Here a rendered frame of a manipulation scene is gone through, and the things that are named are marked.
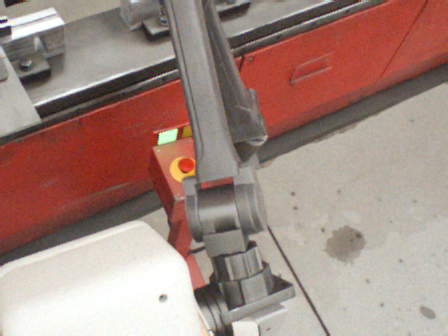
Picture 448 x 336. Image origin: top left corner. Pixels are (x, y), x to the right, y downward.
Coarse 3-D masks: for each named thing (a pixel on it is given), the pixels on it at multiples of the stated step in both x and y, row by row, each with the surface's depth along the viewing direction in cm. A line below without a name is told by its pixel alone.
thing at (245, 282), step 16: (224, 256) 83; (240, 256) 82; (256, 256) 84; (224, 272) 83; (240, 272) 82; (256, 272) 83; (224, 288) 83; (240, 288) 82; (256, 288) 82; (272, 288) 85; (288, 288) 84; (240, 304) 82; (256, 304) 82; (272, 304) 83; (224, 320) 81
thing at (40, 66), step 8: (32, 56) 142; (40, 56) 142; (16, 64) 140; (32, 64) 141; (40, 64) 141; (48, 64) 141; (16, 72) 139; (24, 72) 139; (32, 72) 140; (40, 72) 140; (48, 72) 142; (24, 80) 140; (32, 80) 141
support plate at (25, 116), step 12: (0, 48) 130; (12, 72) 127; (0, 84) 125; (12, 84) 125; (0, 96) 123; (12, 96) 123; (24, 96) 124; (0, 108) 122; (12, 108) 122; (24, 108) 122; (0, 120) 120; (12, 120) 120; (24, 120) 121; (36, 120) 121; (0, 132) 119; (12, 132) 120
